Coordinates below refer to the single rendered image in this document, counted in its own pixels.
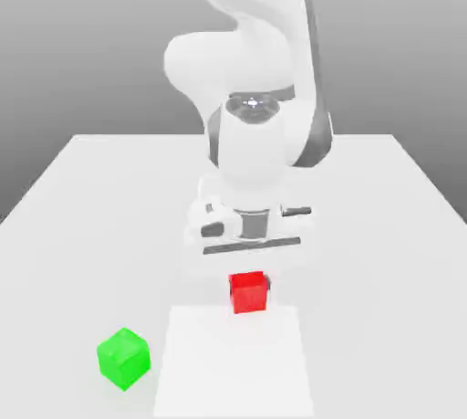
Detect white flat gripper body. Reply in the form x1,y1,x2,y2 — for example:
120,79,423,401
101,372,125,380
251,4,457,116
199,233,305,271

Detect small red cube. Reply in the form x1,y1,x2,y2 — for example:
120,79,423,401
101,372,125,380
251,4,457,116
228,270,270,315

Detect small green cube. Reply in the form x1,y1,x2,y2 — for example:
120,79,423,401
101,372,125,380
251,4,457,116
96,326,151,393

